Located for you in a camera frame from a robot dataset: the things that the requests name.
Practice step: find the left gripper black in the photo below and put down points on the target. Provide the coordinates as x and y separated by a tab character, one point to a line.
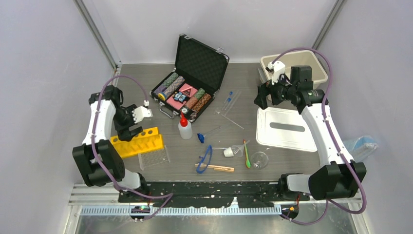
122	129

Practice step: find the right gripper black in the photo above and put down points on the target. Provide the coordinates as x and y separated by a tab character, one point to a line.
264	89

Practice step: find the yellow test tube rack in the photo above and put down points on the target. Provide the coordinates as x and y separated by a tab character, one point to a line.
149	140

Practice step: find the clear plastic well plate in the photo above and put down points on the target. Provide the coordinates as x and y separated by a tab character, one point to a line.
153	158

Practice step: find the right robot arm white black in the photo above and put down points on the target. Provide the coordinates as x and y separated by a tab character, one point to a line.
339	175

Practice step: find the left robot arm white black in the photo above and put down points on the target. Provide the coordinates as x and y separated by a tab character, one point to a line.
96	158

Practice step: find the clear glass pipette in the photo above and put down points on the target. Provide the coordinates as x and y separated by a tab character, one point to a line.
232	103

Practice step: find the white bin lid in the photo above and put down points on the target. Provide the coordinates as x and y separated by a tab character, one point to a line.
283	128

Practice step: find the glass stirring rod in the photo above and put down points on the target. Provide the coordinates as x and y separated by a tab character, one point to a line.
232	121

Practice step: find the beige plastic bin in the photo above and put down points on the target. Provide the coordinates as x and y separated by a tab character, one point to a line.
309	64

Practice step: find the white squeeze bottle red cap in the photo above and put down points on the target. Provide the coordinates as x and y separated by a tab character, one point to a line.
185	128

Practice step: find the black poker chip case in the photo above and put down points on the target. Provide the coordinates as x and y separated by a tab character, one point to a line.
197	76

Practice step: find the clear glass petri dish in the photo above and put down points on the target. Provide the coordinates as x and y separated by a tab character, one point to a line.
259	160

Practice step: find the green orange spatula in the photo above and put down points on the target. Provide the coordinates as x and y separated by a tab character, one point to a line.
247	161

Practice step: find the blue safety glasses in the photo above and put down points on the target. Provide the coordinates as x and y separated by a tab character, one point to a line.
205	160

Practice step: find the wooden clothespin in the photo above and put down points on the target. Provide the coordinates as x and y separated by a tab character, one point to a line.
216	167

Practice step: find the blue plastic bag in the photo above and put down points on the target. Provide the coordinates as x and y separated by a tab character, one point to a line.
361	148

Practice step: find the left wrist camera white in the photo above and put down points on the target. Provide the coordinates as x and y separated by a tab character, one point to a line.
142	112

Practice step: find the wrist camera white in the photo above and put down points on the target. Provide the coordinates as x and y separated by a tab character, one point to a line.
275	68
142	112

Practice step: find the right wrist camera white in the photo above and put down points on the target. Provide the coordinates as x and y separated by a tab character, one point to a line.
275	68

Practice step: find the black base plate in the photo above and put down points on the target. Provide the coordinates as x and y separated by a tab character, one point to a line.
217	194

